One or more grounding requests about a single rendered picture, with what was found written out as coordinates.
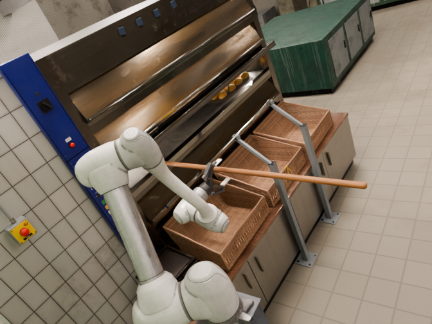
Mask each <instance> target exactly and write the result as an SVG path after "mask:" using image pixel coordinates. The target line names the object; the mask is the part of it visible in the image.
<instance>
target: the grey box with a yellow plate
mask: <svg viewBox="0 0 432 324"><path fill-rule="evenodd" d="M16 221H17V222H16V223H15V224H12V223H10V224H9V225H7V227H5V228H4V230H5V231H6V232H7V234H9V236H10V237H11V238H12V239H13V240H14V241H15V242H16V243H17V244H18V245H20V246H21V245H23V244H24V243H25V242H26V241H27V240H29V239H30V238H31V237H32V236H34V234H36V233H37V232H38V231H37V229H36V228H35V227H34V226H33V224H32V223H31V222H30V221H29V220H28V219H27V218H26V217H24V216H22V215H21V216H20V217H18V218H17V219H16ZM24 222H27V223H28V225H27V226H24ZM23 228H28V229H29V231H30V233H29V235H28V236H25V237H23V236H22V235H21V234H20V231H21V230H22V229H23Z"/></svg>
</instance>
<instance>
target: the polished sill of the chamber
mask: <svg viewBox="0 0 432 324"><path fill-rule="evenodd" d="M269 74H270V70H269V69H267V70H263V72H261V73H260V74H259V75H258V76H257V77H256V78H255V79H253V80H252V81H251V82H250V83H249V84H248V85H247V86H246V87H245V88H243V89H242V90H241V91H240V92H239V93H238V94H236V95H235V96H234V97H233V98H232V99H231V100H230V101H229V102H228V103H227V104H226V105H224V106H223V107H222V108H221V109H220V110H219V111H217V112H216V113H215V114H214V115H213V116H212V117H211V118H210V119H209V120H208V121H206V122H205V123H204V124H203V125H202V126H201V127H199V128H198V129H197V130H196V131H195V132H194V133H193V134H192V135H191V136H190V137H189V138H187V139H186V140H185V141H184V142H183V143H182V144H180V146H178V147H177V148H176V149H175V150H174V151H173V152H172V153H171V154H169V155H168V156H167V157H166V158H165V159H164V160H165V161H171V162H174V161H175V160H177V159H178V158H179V157H180V156H181V155H182V154H183V153H184V152H186V151H187V150H188V149H189V148H190V147H191V146H192V145H193V144H194V143H195V142H196V141H197V140H198V139H199V138H200V137H201V136H203V135H204V134H205V133H206V132H207V131H208V130H209V129H210V128H212V127H213V126H214V125H215V124H216V123H217V122H218V121H219V120H220V119H221V118H222V117H223V116H224V115H225V114H227V113H228V112H229V111H230V110H231V109H232V108H233V107H234V106H236V105H237V104H238V103H239V102H240V101H241V99H243V98H244V97H245V96H246V95H247V94H248V93H249V92H250V91H252V90H253V89H254V88H255V87H256V86H257V85H258V84H259V83H261V81H263V79H264V78H265V77H266V76H268V75H269ZM155 179H156V177H155V176H154V175H152V174H151V173H148V174H147V175H146V176H145V177H144V178H143V179H142V180H140V181H139V182H138V183H137V184H136V185H135V186H133V187H132V188H131V189H130V192H131V194H132V196H133V198H135V197H137V196H138V195H139V194H140V193H141V192H142V191H143V190H144V189H146V187H147V186H148V185H149V184H150V183H151V182H153V181H154V180H155Z"/></svg>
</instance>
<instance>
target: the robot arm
mask: <svg viewBox="0 0 432 324"><path fill-rule="evenodd" d="M221 161H222V159H218V160H216V161H214V162H213V163H208V164H207V166H206V169H205V171H204V174H203V175H202V177H201V178H202V179H204V182H203V183H202V184H200V185H199V187H196V188H195V189H194V190H193V191H192V190H191V189H190V188H189V187H187V186H186V185H185V184H184V183H183V182H182V181H181V180H179V179H178V178H177V177H176V176H175V175H174V174H173V173H171V171H170V170H169V169H168V167H167V165H166V163H165V160H164V157H163V155H162V153H161V151H160V149H159V147H158V145H157V143H156V142H155V141H154V140H153V139H152V137H151V136H149V135H148V134H147V133H146V132H145V131H143V130H141V129H139V128H137V127H130V128H128V129H126V130H124V131H123V133H122V134H121V136H120V138H118V139H116V140H114V141H111V142H108V143H105V144H103V145H100V146H99V147H96V148H94V149H93V150H90V151H89V152H88V153H86V154H85V155H83V156H82V157H81V158H80V159H79V160H78V162H77V163H76V165H75V174H76V177H77V179H78V180H79V182H80V183H82V184H83V185H84V186H86V187H90V188H92V187H93V188H94V189H95V190H96V191H97V192H98V193H99V194H100V195H103V196H104V199H105V202H106V204H107V207H108V209H109V211H110V213H111V216H112V219H113V221H114V223H115V225H116V228H117V230H118V232H119V234H120V237H121V239H122V241H123V244H124V246H125V249H126V250H127V253H128V255H129V258H130V261H131V262H132V265H133V267H134V270H135V272H136V274H137V276H138V279H139V282H140V283H139V284H138V288H137V291H136V294H137V300H136V301H135V302H134V305H133V308H132V320H133V322H134V324H189V323H191V322H193V321H195V320H199V322H198V324H242V323H244V324H252V322H253V318H252V317H251V316H250V315H248V314H247V313H248V311H249V309H250V308H251V307H252V306H253V304H254V301H253V299H252V298H244V297H241V296H238V294H237V292H236V290H235V287H234V285H233V284H232V282H231V280H230V278H229V277H228V275H227V274H226V273H225V272H224V271H223V270H222V269H221V268H220V267H219V266H218V265H216V264H214V263H213V262H209V261H202V262H198V263H196V264H194V265H193V266H192V267H191V268H189V270H188V271H187V273H186V275H185V277H184V279H183V280H182V281H180V282H178V281H177V280H176V279H175V278H174V276H173V274H172V273H169V272H168V271H164V270H163V267H162V265H161V262H160V260H159V258H158V255H157V253H156V250H155V249H154V246H153V244H152V241H151V239H150V237H149V234H148V232H147V229H146V227H145V225H144V223H143V220H142V218H141V215H140V213H139V211H138V208H137V206H136V203H135V201H134V199H133V196H132V194H131V191H130V190H129V187H128V183H129V173H128V171H129V170H132V169H135V168H139V167H143V168H144V169H145V170H147V171H148V172H150V173H151V174H152V175H153V176H155V177H156V178H157V179H159V180H160V181H161V182H162V183H163V184H164V185H165V186H167V187H168V188H169V189H171V190H172V191H173V192H175V193H176V194H177V195H178V196H180V197H181V198H183V199H182V200H181V201H180V203H179V204H178V205H177V206H176V207H175V210H174V212H173V216H174V219H175V220H176V221H177V222H178V223H180V224H185V223H187V222H189V221H194V222H196V223H198V224H199V225H200V226H202V227H204V228H206V229H207V230H210V231H212V232H215V233H222V232H224V231H226V229H227V228H228V226H229V223H230V222H229V219H228V217H227V216H226V214H225V213H223V212H221V210H219V209H218V208H217V207H215V206H214V205H213V204H207V203H206V202H205V201H206V200H207V199H208V196H209V195H211V196H215V195H216V194H219V193H222V192H224V191H225V189H224V187H225V186H226V185H227V182H228V181H229V180H230V179H231V178H229V177H227V178H225V180H223V182H222V183H221V184H220V186H214V183H213V180H212V175H213V169H214V167H216V166H217V165H218V164H219V163H220V162H221ZM208 178H210V179H208ZM214 188H220V190H217V191H214V192H213V189H214Z"/></svg>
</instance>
